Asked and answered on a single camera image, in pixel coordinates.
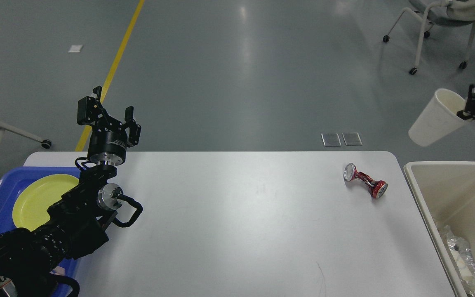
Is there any crushed red soda can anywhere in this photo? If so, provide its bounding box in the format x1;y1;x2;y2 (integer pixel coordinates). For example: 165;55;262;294
343;163;388;199

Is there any white chair top right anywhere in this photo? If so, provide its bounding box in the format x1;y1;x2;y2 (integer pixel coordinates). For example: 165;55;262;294
382;0;475;75

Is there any right metal floor plate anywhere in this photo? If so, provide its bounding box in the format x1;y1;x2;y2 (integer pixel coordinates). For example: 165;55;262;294
342;133;363;146

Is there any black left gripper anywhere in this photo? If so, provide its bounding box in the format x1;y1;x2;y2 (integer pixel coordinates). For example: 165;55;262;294
77;86;141;165

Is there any beige plastic bin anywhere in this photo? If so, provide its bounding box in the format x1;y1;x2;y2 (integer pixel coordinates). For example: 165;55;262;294
404;160;475;297

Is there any white paper cup front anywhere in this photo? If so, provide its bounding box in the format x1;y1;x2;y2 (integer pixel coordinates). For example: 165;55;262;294
450;250;475;286

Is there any metal floor plate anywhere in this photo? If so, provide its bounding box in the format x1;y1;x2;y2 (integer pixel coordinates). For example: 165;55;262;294
321;133;342;147
342;133;363;146

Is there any left metal floor plate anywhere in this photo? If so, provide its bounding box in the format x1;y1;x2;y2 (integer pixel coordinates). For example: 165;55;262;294
321;133;342;147

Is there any silver foil wrapper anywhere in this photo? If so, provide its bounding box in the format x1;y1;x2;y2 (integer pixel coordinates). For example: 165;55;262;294
439;225;475;297

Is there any pink mug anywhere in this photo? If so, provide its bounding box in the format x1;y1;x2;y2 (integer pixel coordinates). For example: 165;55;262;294
50;266;66;276

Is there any blue plastic tray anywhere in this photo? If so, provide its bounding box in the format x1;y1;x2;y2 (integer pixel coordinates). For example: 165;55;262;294
0;167;79;233

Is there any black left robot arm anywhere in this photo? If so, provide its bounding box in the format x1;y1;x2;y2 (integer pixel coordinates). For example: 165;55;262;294
0;86;143;297

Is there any yellow plastic plate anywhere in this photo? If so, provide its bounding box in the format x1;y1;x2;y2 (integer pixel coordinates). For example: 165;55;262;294
12;174;78;231

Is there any small white cup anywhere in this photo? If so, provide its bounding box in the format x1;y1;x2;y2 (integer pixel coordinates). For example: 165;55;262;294
408;88;466;147

